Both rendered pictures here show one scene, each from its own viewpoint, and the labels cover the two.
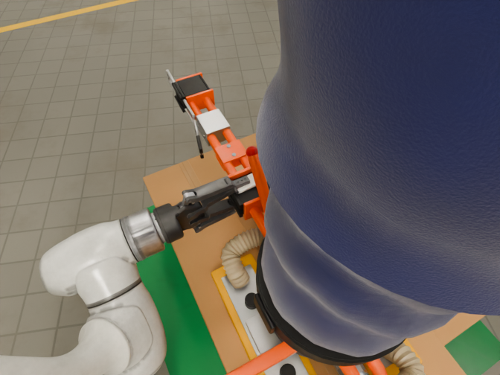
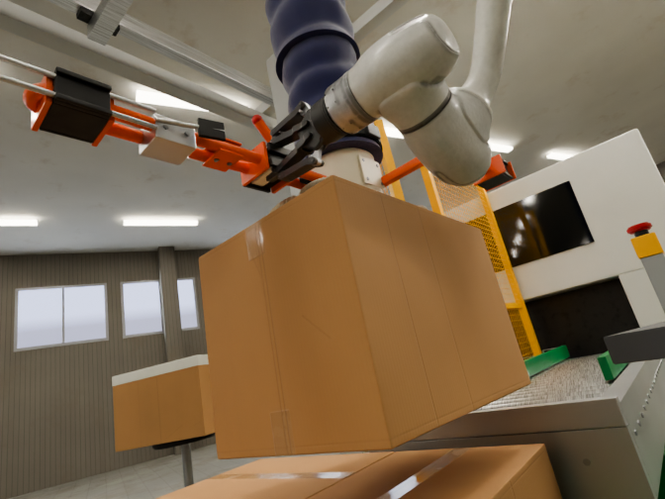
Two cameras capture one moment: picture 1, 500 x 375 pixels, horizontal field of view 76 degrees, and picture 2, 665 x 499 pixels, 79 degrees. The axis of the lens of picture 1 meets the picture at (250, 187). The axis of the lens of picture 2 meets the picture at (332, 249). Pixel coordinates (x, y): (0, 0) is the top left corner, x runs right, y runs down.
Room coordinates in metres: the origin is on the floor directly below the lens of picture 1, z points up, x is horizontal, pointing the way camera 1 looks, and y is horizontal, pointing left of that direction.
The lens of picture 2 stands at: (0.60, 0.71, 0.78)
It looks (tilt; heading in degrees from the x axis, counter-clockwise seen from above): 17 degrees up; 247
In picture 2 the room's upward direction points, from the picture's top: 12 degrees counter-clockwise
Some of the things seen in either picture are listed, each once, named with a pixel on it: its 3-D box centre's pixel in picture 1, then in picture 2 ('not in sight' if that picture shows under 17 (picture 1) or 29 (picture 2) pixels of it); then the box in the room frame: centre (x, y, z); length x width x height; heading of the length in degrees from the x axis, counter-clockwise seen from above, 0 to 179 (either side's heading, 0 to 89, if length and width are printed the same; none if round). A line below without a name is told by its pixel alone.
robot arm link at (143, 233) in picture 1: (145, 233); (350, 104); (0.29, 0.20, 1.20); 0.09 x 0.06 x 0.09; 28
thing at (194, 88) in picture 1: (195, 92); (73, 111); (0.70, 0.15, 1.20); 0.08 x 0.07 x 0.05; 27
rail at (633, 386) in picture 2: not in sight; (654, 374); (-1.30, -0.55, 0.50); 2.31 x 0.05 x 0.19; 28
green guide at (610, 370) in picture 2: not in sight; (635, 347); (-1.59, -0.77, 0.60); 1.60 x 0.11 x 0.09; 28
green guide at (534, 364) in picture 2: not in sight; (529, 364); (-1.33, -1.24, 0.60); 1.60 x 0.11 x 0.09; 28
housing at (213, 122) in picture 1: (213, 127); (167, 141); (0.58, 0.09, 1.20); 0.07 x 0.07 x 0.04; 27
